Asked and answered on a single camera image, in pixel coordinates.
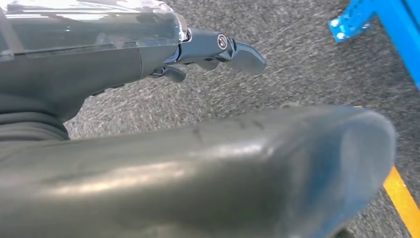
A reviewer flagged blue metal shelf rack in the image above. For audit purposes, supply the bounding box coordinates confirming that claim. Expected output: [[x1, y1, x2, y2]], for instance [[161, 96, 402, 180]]
[[328, 0, 420, 91]]

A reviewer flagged yellow floor tape square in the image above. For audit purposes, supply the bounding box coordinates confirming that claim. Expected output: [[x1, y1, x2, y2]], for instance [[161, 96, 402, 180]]
[[354, 105, 420, 238]]

